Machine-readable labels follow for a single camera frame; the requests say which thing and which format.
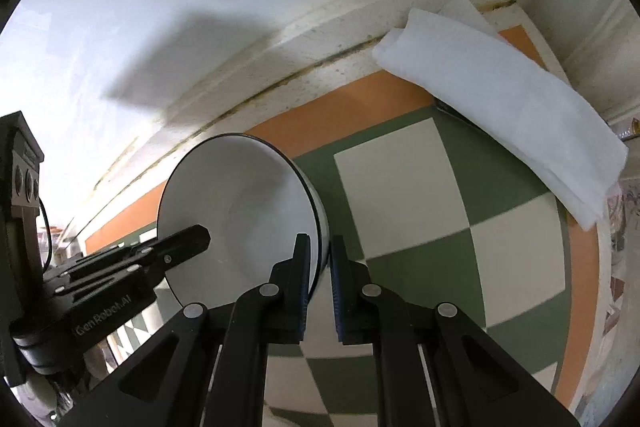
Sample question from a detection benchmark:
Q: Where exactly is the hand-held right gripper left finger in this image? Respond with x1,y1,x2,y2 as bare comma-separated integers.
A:
57,233,311,427

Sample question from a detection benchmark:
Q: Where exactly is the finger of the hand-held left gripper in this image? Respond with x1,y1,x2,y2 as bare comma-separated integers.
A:
44,226,211,297

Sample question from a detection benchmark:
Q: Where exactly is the white bowl with dark rim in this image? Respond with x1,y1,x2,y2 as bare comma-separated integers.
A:
156,133,331,310

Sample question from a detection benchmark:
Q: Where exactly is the folded white cloth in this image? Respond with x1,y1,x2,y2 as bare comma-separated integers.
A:
372,0,629,232

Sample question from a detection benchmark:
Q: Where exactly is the green checkered tablecloth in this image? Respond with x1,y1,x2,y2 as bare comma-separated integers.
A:
85,24,601,427

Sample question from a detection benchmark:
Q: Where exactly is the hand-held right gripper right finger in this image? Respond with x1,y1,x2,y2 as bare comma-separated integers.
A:
329,235,583,427

